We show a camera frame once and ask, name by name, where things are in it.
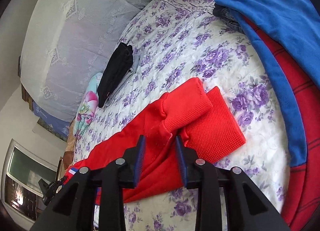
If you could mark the folded black garment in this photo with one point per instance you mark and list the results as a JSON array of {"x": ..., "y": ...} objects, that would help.
[{"x": 117, "y": 67}]

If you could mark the red striped track pants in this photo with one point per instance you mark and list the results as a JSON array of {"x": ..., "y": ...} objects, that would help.
[{"x": 202, "y": 119}]

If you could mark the purple floral bed quilt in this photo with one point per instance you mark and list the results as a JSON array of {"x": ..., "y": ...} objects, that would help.
[{"x": 179, "y": 39}]

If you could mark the red striped blanket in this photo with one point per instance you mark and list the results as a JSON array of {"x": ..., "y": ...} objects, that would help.
[{"x": 298, "y": 97}]

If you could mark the folded grey garment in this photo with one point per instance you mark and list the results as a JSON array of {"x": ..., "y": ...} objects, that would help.
[{"x": 127, "y": 76}]

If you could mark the lavender lace headboard cover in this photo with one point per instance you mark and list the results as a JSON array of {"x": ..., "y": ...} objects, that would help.
[{"x": 67, "y": 42}]

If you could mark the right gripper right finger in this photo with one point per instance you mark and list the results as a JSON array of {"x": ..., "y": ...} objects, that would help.
[{"x": 247, "y": 207}]

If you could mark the blue fleece garment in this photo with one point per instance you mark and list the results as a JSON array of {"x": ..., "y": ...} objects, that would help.
[{"x": 294, "y": 24}]

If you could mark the white framed window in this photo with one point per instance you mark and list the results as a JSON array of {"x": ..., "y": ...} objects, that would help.
[{"x": 20, "y": 189}]

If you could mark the blue patterned pillow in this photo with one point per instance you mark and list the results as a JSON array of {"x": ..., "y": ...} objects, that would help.
[{"x": 57, "y": 125}]

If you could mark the brown satin pillow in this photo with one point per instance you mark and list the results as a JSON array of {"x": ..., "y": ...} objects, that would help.
[{"x": 69, "y": 152}]

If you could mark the dark denim jeans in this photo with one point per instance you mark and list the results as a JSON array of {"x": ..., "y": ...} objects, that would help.
[{"x": 223, "y": 13}]

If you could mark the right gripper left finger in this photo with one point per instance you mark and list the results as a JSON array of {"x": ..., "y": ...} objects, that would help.
[{"x": 73, "y": 206}]

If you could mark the folded teal floral blanket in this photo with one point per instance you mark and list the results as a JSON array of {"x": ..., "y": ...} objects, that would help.
[{"x": 87, "y": 108}]

